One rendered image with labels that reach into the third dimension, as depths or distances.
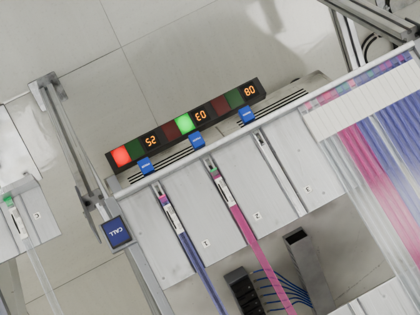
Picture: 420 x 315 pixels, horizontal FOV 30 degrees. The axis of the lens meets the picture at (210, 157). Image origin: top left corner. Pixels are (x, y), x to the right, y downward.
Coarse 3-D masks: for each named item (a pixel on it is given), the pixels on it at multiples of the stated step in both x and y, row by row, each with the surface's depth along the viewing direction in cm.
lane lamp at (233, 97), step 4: (228, 92) 156; (232, 92) 156; (236, 92) 156; (224, 96) 155; (228, 96) 155; (232, 96) 155; (236, 96) 155; (240, 96) 155; (228, 100) 155; (232, 100) 155; (236, 100) 155; (240, 100) 155; (232, 104) 155; (236, 104) 155; (240, 104) 155; (232, 108) 155
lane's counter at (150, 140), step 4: (152, 132) 154; (144, 136) 153; (148, 136) 153; (152, 136) 153; (156, 136) 153; (144, 140) 153; (148, 140) 153; (152, 140) 153; (156, 140) 153; (144, 144) 153; (148, 144) 153; (152, 144) 153; (156, 144) 153; (160, 144) 153; (148, 148) 153; (152, 148) 153
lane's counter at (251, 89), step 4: (244, 84) 156; (248, 84) 156; (252, 84) 156; (240, 88) 156; (244, 88) 156; (248, 88) 156; (252, 88) 156; (256, 88) 156; (244, 92) 156; (248, 92) 156; (252, 92) 156; (256, 92) 156; (244, 96) 155; (248, 96) 155; (252, 96) 155
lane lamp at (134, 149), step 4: (136, 140) 153; (124, 144) 153; (128, 144) 153; (132, 144) 153; (136, 144) 153; (140, 144) 153; (128, 148) 153; (132, 148) 153; (136, 148) 153; (140, 148) 153; (128, 152) 153; (132, 152) 153; (136, 152) 153; (140, 152) 153; (144, 152) 153; (132, 156) 152; (136, 156) 152
